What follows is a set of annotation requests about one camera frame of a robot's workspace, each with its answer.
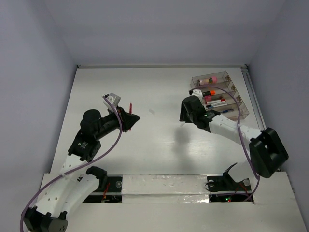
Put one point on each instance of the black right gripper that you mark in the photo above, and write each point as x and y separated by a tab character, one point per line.
183	115

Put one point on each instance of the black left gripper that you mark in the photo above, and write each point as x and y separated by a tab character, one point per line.
128	119

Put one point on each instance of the red gel pen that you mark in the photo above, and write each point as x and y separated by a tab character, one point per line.
130	108

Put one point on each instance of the white pen blue cap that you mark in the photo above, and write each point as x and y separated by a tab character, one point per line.
216	106

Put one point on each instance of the pink black highlighter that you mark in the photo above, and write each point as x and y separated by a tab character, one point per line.
209	98

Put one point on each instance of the orange black highlighter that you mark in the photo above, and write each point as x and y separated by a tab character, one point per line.
208	93

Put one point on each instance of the dark blue ballpoint pen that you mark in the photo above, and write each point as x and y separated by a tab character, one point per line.
227	111

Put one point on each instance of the white pen red cap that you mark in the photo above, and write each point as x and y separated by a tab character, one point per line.
215	102

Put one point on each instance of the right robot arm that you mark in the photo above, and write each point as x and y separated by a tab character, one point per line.
241	134

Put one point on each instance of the clear plastic organizer tray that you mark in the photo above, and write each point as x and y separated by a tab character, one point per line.
225	89

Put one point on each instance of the white foam front board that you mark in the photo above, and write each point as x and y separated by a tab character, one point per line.
169	203

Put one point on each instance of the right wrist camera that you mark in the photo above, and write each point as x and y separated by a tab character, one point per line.
196	92

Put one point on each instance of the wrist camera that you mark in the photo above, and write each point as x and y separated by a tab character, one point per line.
196	92
111	100

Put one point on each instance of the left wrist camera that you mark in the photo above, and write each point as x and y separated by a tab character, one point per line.
111	100

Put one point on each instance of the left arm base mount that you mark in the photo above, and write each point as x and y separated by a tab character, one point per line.
111	193

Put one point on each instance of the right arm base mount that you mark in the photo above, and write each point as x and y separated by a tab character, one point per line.
224	189

